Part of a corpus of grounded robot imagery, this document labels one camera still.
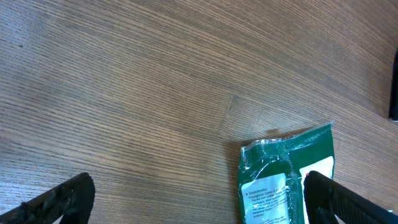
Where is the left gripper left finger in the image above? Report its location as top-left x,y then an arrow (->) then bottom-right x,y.
1,172 -> 95,224

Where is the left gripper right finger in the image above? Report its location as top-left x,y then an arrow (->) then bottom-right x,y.
303,170 -> 397,224

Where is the green white gloves packet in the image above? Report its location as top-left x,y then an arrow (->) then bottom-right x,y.
238,122 -> 335,224

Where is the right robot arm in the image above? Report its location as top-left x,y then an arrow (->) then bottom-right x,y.
389,52 -> 398,122

